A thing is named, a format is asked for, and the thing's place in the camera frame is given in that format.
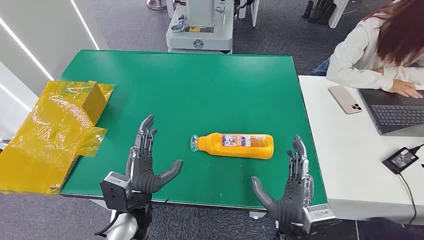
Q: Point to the black power adapter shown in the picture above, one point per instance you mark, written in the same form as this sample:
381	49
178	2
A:
400	160

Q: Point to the yellow taped cardboard box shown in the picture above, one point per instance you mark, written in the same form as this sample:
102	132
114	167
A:
49	139

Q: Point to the chrome round stand base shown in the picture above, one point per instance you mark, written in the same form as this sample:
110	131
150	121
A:
156	4

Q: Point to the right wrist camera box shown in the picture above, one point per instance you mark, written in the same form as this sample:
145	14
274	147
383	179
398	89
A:
319	217

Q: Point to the white panel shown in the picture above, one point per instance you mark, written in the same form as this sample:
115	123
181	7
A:
254	11

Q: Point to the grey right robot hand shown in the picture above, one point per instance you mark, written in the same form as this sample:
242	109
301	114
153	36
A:
291	205

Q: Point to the person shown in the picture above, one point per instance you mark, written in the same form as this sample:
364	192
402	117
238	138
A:
357	56

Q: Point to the beige smartphone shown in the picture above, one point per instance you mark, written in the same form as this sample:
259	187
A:
344	99

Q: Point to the white desk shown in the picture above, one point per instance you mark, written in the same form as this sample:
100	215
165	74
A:
351	172

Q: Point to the grey white machine base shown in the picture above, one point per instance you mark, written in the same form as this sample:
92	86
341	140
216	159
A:
205	36

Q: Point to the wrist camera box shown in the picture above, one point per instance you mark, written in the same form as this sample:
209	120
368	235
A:
114	192
319	217

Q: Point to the person's hand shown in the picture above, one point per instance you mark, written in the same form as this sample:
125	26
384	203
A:
404	88

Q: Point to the black chair legs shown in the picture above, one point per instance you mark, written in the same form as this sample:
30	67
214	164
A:
319	11

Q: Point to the white furniture leg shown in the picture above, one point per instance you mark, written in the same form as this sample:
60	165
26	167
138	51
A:
338	11

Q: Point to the green table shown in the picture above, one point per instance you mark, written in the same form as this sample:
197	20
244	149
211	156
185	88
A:
198	89

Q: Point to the dark grey laptop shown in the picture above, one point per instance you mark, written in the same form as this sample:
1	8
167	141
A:
394	116

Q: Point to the orange plastic bottle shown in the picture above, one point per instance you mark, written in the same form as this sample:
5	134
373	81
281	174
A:
238	147

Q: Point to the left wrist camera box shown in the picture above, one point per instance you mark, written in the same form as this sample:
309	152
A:
114	192

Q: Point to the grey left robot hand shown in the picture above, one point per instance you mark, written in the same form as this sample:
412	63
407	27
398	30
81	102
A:
142	172

